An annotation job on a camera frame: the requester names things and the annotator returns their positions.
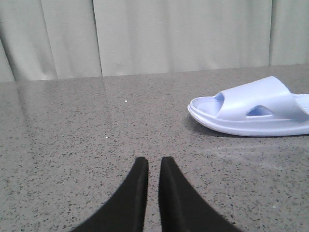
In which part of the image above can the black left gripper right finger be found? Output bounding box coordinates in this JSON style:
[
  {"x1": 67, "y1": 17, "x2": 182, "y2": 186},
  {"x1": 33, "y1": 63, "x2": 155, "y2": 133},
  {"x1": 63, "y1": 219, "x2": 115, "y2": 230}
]
[{"x1": 158, "y1": 157, "x2": 240, "y2": 232}]

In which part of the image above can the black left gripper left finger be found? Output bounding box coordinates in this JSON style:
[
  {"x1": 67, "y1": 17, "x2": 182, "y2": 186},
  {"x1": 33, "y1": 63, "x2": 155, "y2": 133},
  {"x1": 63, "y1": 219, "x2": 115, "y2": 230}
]
[{"x1": 73, "y1": 157, "x2": 148, "y2": 232}]

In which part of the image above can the light blue slipper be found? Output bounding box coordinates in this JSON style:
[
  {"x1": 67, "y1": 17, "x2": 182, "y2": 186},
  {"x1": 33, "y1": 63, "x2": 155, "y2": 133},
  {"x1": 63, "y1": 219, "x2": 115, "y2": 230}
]
[{"x1": 188, "y1": 76, "x2": 309, "y2": 137}]

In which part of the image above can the pale green curtain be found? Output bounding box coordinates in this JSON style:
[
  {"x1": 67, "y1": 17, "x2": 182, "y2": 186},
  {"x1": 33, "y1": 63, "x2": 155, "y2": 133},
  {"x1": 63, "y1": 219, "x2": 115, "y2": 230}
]
[{"x1": 0, "y1": 0, "x2": 309, "y2": 82}]

